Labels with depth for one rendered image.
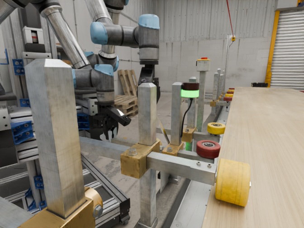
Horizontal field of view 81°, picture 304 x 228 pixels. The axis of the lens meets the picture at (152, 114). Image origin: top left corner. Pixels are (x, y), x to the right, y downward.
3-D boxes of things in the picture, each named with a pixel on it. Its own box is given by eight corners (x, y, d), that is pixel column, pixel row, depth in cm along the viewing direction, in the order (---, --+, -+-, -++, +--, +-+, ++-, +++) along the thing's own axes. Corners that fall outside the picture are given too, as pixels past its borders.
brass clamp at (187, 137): (179, 141, 88) (180, 131, 87) (186, 132, 100) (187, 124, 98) (192, 143, 85) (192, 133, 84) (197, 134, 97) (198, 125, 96)
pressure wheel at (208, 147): (192, 175, 62) (194, 144, 59) (197, 164, 69) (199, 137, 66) (216, 181, 59) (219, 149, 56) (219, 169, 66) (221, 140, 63)
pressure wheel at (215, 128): (213, 151, 81) (216, 127, 78) (202, 144, 88) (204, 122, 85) (226, 148, 84) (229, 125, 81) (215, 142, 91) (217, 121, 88)
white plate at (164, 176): (159, 192, 68) (159, 169, 65) (179, 162, 90) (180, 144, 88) (160, 193, 67) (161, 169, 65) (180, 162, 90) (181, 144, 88)
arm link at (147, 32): (152, 20, 69) (164, 14, 62) (152, 50, 71) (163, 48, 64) (133, 17, 65) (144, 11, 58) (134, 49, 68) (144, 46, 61)
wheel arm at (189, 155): (111, 147, 79) (110, 138, 78) (116, 144, 82) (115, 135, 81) (212, 170, 61) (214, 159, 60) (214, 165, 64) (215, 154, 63)
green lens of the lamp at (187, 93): (179, 96, 63) (179, 90, 63) (184, 94, 68) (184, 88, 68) (196, 97, 61) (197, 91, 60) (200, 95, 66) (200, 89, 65)
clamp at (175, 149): (161, 163, 66) (161, 150, 64) (173, 149, 77) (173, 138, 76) (175, 167, 63) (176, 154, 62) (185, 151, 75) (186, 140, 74)
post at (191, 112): (184, 165, 98) (189, 77, 86) (186, 162, 101) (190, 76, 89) (191, 167, 96) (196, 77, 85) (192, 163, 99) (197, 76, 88)
